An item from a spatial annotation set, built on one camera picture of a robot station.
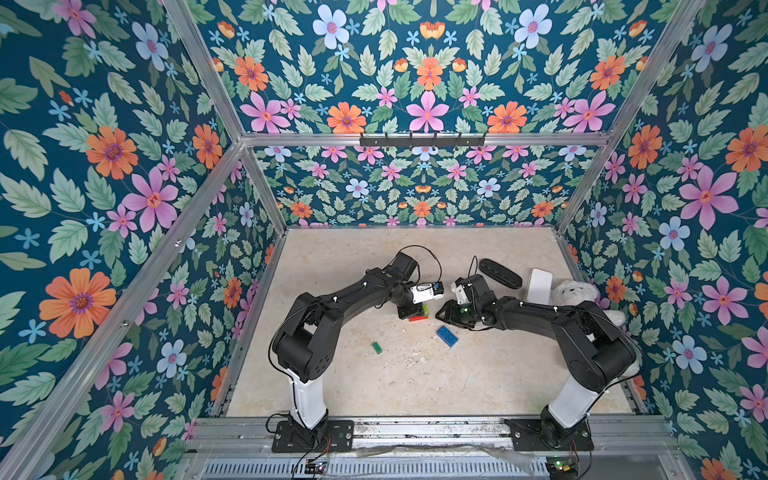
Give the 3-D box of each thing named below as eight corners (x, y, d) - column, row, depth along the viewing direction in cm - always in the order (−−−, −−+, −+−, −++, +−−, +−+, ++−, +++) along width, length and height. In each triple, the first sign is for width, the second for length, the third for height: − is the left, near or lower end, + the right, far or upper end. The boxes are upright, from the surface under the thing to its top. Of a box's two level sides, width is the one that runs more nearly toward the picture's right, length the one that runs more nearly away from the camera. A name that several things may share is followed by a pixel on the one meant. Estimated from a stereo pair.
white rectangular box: (524, 302, 101) (529, 294, 97) (528, 275, 108) (533, 267, 104) (544, 309, 99) (550, 301, 95) (547, 281, 106) (553, 272, 102)
